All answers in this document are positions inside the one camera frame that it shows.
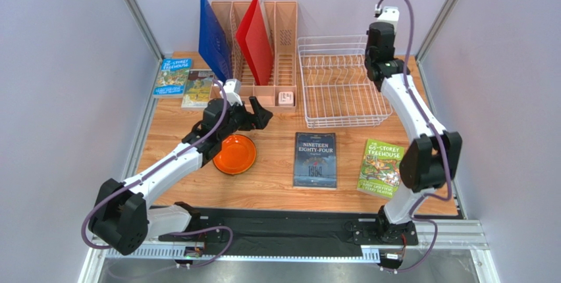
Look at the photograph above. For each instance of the red plastic folder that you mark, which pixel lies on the red plastic folder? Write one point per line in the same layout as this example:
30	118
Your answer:
255	41

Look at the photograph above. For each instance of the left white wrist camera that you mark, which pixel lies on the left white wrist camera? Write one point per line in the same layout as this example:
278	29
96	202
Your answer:
230	90

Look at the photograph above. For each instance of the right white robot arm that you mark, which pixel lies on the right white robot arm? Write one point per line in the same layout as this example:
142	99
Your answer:
431	160

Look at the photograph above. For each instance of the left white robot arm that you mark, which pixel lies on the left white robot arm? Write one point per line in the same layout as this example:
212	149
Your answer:
123	216

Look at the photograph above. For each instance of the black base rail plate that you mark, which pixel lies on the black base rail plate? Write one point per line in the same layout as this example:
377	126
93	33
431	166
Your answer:
267	233

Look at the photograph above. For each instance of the blue plastic folder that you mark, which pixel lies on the blue plastic folder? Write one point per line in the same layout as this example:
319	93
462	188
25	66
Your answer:
213	45

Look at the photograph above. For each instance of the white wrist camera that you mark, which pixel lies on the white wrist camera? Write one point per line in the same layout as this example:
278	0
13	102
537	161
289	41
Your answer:
230	90
388	15

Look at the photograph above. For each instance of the white wire dish rack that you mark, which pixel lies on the white wire dish rack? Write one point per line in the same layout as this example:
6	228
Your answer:
336	90

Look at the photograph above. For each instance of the blue Treehouse book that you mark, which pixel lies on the blue Treehouse book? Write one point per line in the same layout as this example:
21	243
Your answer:
171	78

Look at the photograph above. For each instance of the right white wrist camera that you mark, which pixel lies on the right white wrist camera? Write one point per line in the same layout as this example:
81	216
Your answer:
388	15

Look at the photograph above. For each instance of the Nineteen Eighty-Four book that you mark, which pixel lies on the Nineteen Eighty-Four book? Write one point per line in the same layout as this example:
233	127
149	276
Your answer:
315	161

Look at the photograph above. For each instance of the green 65-Storey Treehouse book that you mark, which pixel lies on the green 65-Storey Treehouse book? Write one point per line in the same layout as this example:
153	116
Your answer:
379	172

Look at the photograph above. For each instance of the illustrated garden cover book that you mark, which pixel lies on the illustrated garden cover book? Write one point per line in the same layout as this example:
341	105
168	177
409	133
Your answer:
197	90

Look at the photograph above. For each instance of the aluminium frame rail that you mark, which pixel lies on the aluminium frame rail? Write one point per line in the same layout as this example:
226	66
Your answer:
428	238

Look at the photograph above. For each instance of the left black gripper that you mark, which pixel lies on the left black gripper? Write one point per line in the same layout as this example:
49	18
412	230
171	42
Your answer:
261	118

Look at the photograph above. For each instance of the pink plastic file organizer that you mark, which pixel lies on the pink plastic file organizer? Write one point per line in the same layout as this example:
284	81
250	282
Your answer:
283	23

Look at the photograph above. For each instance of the orange plate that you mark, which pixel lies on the orange plate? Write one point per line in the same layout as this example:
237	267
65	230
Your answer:
238	154

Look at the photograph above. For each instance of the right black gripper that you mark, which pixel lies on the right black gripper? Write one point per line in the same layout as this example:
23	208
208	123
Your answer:
379	33

